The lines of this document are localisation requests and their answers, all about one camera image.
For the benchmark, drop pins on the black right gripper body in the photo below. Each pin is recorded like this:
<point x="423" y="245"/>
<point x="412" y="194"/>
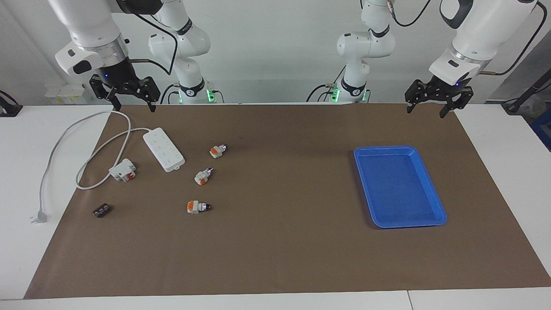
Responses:
<point x="118" y="73"/>

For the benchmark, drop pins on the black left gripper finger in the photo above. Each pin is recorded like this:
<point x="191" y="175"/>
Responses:
<point x="462" y="97"/>
<point x="416" y="91"/>

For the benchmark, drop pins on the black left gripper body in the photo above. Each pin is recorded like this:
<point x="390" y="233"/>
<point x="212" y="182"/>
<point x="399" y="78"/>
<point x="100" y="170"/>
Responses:
<point x="445" y="90"/>

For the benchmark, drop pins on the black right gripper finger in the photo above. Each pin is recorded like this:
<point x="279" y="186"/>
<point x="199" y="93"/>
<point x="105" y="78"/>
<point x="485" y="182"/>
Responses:
<point x="150" y="90"/>
<point x="103" y="89"/>

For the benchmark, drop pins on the orange white rotary switch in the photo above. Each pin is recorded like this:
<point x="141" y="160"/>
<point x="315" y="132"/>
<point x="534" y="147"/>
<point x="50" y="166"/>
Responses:
<point x="216" y="151"/>
<point x="194" y="207"/>
<point x="201" y="177"/>

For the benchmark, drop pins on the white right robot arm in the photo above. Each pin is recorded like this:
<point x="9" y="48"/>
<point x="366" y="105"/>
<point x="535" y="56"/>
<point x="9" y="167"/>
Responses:
<point x="86" y="21"/>

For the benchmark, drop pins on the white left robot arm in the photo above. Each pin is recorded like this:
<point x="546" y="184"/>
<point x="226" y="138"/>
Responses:
<point x="486" y="34"/>

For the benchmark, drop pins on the white box stack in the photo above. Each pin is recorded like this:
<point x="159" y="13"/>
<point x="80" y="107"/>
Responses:
<point x="64" y="92"/>

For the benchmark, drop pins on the white power strip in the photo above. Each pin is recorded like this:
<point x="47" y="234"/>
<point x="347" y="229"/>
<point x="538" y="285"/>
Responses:
<point x="164" y="149"/>

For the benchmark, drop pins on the black stand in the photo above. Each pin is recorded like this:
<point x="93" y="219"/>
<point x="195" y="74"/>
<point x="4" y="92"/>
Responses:
<point x="527" y="92"/>

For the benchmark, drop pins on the blue crate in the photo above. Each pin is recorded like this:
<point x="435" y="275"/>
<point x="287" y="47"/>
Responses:
<point x="543" y="129"/>

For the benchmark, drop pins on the black table clamp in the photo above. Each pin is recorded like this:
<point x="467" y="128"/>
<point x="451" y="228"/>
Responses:
<point x="8" y="108"/>

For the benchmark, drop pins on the blue plastic tray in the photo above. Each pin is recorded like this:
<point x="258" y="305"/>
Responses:
<point x="400" y="189"/>

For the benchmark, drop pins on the small black terminal block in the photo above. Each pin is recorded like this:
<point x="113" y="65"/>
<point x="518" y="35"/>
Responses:
<point x="102" y="210"/>

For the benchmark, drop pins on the brown paper table mat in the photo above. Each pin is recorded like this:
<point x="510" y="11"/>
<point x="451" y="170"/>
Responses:
<point x="280" y="241"/>

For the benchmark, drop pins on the white red switch block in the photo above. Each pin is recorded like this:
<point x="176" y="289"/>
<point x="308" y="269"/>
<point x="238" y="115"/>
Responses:
<point x="122" y="169"/>

